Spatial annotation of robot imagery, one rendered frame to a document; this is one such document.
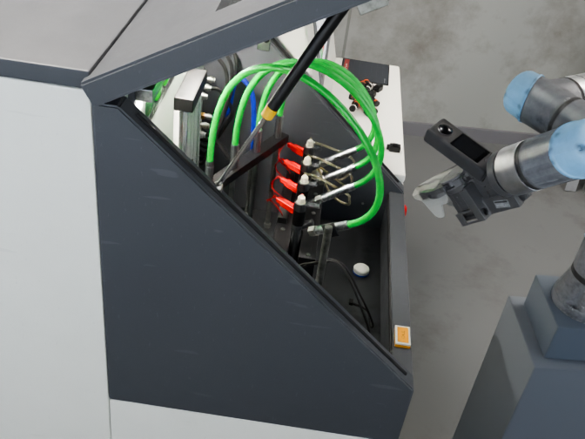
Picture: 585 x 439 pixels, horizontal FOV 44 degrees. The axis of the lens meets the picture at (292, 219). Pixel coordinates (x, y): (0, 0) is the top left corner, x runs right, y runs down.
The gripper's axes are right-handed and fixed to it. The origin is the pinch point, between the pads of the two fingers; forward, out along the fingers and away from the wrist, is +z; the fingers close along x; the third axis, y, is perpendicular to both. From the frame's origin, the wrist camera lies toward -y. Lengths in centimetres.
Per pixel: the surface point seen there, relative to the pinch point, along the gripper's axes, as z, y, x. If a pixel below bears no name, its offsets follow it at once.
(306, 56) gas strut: -14.8, -28.5, -15.7
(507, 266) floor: 138, 92, 134
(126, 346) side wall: 39, -5, -46
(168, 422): 50, 15, -46
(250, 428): 41, 24, -35
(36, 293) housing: 40, -22, -52
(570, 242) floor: 137, 108, 175
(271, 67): 13.7, -31.4, -1.3
